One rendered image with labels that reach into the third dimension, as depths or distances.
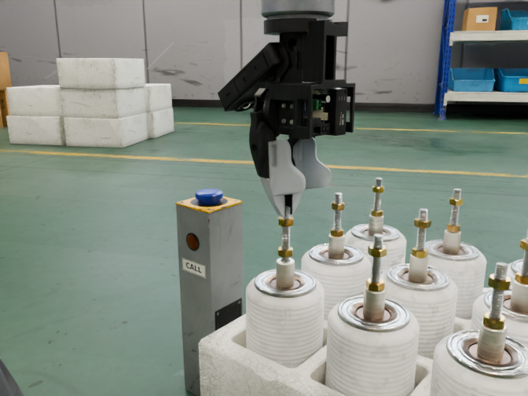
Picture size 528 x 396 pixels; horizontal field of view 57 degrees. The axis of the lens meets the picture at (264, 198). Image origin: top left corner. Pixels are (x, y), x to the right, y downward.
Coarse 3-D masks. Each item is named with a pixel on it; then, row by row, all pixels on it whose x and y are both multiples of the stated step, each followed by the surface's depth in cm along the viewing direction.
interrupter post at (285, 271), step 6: (282, 264) 58; (288, 264) 58; (294, 264) 59; (282, 270) 58; (288, 270) 58; (294, 270) 59; (276, 276) 59; (282, 276) 58; (288, 276) 58; (294, 276) 59; (276, 282) 60; (282, 282) 58; (288, 282) 58
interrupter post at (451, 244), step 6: (444, 234) 70; (450, 234) 68; (456, 234) 68; (444, 240) 70; (450, 240) 69; (456, 240) 68; (444, 246) 70; (450, 246) 69; (456, 246) 69; (450, 252) 69; (456, 252) 69
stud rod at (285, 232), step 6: (288, 210) 57; (288, 216) 57; (282, 228) 58; (288, 228) 58; (282, 234) 58; (288, 234) 58; (282, 240) 58; (288, 240) 58; (282, 246) 58; (288, 246) 58; (282, 258) 58; (288, 258) 59
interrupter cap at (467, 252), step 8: (432, 240) 73; (440, 240) 73; (432, 248) 70; (440, 248) 71; (464, 248) 70; (472, 248) 70; (440, 256) 67; (448, 256) 67; (456, 256) 67; (464, 256) 67; (472, 256) 67
